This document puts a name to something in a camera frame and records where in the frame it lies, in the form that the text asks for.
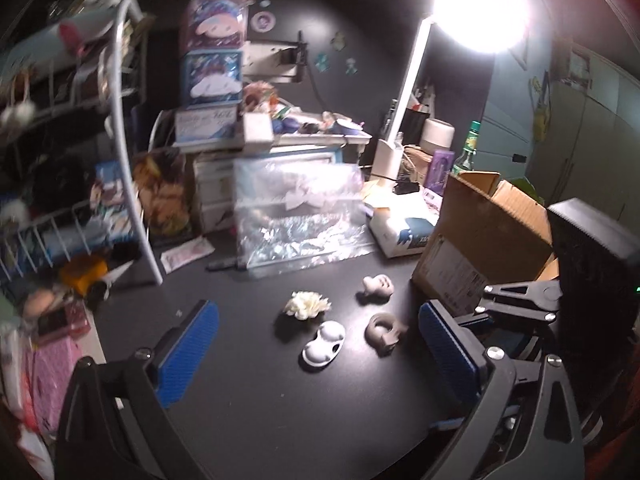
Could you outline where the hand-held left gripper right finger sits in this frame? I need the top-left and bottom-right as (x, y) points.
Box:
(418, 300), (587, 480)

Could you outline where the clear plastic bag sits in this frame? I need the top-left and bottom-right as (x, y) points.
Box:
(233, 156), (377, 281)

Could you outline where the white wire rack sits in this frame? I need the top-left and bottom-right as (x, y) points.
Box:
(0, 0), (166, 286)

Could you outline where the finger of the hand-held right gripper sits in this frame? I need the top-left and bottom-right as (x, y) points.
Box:
(481, 280), (562, 322)
(454, 311), (548, 363)

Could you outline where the white flower hair clip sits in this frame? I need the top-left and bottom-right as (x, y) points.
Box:
(284, 291), (333, 321)

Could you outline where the blue cartoon character box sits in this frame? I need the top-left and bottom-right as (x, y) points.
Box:
(180, 50), (245, 110)

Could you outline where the small white square box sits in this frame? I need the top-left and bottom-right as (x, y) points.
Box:
(242, 113), (275, 145)

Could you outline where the white desk lamp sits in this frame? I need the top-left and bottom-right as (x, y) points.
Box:
(371, 0), (531, 181)

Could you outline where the white tissue pack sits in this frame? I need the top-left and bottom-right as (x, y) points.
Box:
(365, 205), (442, 259)

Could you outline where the yellow toy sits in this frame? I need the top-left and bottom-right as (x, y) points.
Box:
(59, 255), (108, 295)

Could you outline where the flat white-blue printed box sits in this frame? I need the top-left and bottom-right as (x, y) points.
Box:
(173, 105), (246, 149)

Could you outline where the pink small box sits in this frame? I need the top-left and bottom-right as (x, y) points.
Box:
(34, 305), (92, 345)

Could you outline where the white two-hollow case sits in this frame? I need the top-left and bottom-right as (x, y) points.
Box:
(301, 321), (347, 372)

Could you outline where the white cylindrical container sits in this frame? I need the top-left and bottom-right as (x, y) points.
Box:
(421, 118), (455, 153)

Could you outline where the pink flat packet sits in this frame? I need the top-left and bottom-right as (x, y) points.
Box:
(160, 238), (216, 275)

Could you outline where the grey ring-shaped clip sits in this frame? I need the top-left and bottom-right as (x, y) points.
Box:
(365, 313), (409, 357)

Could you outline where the brown cardboard box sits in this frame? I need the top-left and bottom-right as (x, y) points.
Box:
(411, 170), (561, 317)

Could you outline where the pink patterned cloth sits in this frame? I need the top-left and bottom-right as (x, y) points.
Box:
(20, 335), (86, 436)

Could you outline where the brown printed cushion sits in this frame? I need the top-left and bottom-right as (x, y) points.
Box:
(131, 149), (195, 241)

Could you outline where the grey earbud-shaped figure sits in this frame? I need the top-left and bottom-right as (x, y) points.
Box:
(356, 274), (394, 305)

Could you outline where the green glass bottle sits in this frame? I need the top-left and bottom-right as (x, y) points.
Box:
(451, 121), (482, 177)

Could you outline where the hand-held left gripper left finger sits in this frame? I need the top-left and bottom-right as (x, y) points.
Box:
(54, 299), (221, 480)

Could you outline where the purple box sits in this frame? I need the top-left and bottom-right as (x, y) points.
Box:
(426, 149), (456, 195)

